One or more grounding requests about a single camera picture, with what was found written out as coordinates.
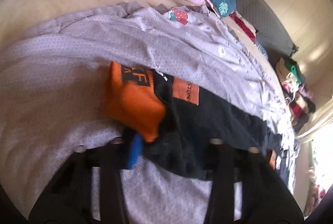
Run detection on clothes on window sill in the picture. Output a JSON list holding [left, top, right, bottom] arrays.
[[303, 165, 327, 218]]

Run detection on red patterned pillow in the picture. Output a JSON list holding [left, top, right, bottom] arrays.
[[229, 11, 257, 43]]

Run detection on window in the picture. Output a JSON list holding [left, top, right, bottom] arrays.
[[311, 132, 332, 192]]

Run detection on pile of folded clothes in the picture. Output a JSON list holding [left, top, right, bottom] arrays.
[[275, 58, 316, 134]]

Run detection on lilac strawberry print duvet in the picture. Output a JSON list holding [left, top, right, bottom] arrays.
[[1, 3, 295, 216]]

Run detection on grey padded headboard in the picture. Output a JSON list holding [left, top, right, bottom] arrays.
[[235, 0, 299, 67]]

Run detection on black sweatshirt with orange cuffs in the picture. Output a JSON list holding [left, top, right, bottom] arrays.
[[103, 62, 282, 181]]

